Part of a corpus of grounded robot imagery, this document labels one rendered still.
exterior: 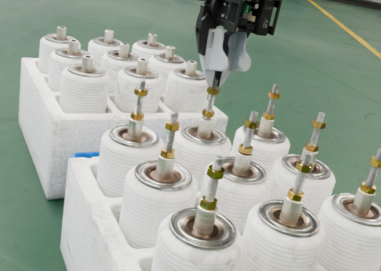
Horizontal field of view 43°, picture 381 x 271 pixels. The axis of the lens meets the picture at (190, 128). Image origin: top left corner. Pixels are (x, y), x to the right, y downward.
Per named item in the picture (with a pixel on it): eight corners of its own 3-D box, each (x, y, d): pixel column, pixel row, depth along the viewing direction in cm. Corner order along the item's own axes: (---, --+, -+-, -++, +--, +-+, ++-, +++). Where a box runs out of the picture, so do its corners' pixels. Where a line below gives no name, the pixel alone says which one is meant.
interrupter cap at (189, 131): (177, 125, 80) (177, 121, 80) (220, 129, 82) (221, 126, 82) (183, 145, 73) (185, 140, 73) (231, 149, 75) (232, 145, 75)
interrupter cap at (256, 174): (263, 192, 64) (265, 187, 64) (209, 177, 65) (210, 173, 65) (267, 168, 71) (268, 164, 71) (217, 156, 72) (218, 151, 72)
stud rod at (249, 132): (244, 164, 67) (256, 114, 64) (237, 161, 67) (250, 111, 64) (246, 161, 68) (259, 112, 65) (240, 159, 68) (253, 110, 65)
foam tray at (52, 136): (152, 120, 146) (162, 63, 140) (213, 186, 115) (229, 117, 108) (17, 122, 128) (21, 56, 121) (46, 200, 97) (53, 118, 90)
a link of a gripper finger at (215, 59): (212, 97, 69) (227, 34, 66) (190, 83, 73) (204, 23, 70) (229, 97, 71) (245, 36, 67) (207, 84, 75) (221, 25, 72)
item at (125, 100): (142, 139, 116) (153, 66, 109) (157, 157, 108) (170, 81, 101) (103, 140, 111) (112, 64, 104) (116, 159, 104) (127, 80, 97)
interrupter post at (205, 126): (194, 133, 79) (198, 114, 77) (208, 134, 79) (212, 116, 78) (197, 139, 76) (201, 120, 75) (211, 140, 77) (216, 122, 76)
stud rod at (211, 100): (203, 125, 76) (212, 80, 73) (202, 123, 77) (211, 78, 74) (209, 126, 76) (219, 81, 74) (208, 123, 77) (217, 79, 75)
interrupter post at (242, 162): (246, 178, 67) (252, 157, 66) (230, 174, 67) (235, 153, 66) (248, 171, 69) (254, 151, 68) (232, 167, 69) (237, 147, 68)
